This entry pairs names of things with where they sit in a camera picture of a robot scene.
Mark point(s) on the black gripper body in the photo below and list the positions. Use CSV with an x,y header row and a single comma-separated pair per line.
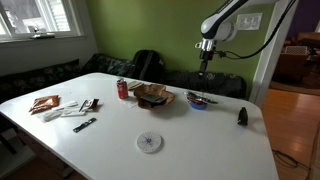
x,y
206,47

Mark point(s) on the white round coaster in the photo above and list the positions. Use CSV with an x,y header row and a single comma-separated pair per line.
x,y
149,142

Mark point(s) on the black binder clip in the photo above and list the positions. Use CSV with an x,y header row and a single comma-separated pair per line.
x,y
243,117

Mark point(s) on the white wall switch plate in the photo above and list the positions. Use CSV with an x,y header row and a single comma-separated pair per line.
x,y
249,21

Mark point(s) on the black backpack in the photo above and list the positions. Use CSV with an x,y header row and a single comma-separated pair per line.
x,y
148,66

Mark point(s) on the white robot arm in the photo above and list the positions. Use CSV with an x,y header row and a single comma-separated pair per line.
x,y
216,27

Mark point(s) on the white window frame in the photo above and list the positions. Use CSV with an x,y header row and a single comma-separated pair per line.
x,y
22,20

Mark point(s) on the dark small wrapper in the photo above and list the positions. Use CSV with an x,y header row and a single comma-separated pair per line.
x,y
88,105

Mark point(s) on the white plastic packet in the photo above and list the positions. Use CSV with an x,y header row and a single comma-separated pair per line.
x,y
51,115

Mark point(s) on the dark floral bench cushion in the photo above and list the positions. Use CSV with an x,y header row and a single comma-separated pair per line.
x,y
18,84

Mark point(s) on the black flat strip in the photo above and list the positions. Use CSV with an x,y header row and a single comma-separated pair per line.
x,y
83,125

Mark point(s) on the grey calculator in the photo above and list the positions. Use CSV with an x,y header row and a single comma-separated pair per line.
x,y
153,98

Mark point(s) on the red soda can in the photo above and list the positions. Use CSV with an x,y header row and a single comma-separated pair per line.
x,y
122,88

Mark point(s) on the orange snack packet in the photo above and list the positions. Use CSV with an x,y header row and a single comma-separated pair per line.
x,y
44,103

